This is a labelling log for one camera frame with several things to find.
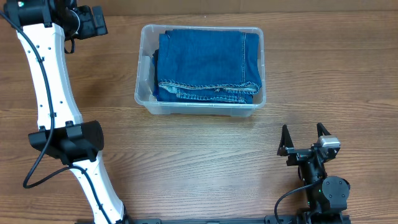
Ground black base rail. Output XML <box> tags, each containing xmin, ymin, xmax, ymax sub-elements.
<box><xmin>124</xmin><ymin>214</ymin><xmax>352</xmax><ymax>224</ymax></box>

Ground blue denim jeans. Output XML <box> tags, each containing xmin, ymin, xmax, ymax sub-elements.
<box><xmin>152</xmin><ymin>29</ymin><xmax>262</xmax><ymax>104</ymax></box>

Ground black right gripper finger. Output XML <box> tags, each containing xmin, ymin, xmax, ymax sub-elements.
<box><xmin>317</xmin><ymin>123</ymin><xmax>330</xmax><ymax>137</ymax></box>
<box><xmin>277</xmin><ymin>124</ymin><xmax>294</xmax><ymax>156</ymax></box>

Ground clear plastic storage bin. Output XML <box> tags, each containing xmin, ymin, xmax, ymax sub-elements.
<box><xmin>134</xmin><ymin>24</ymin><xmax>267</xmax><ymax>117</ymax></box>

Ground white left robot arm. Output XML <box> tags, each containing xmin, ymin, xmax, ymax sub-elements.
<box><xmin>1</xmin><ymin>0</ymin><xmax>131</xmax><ymax>223</ymax></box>

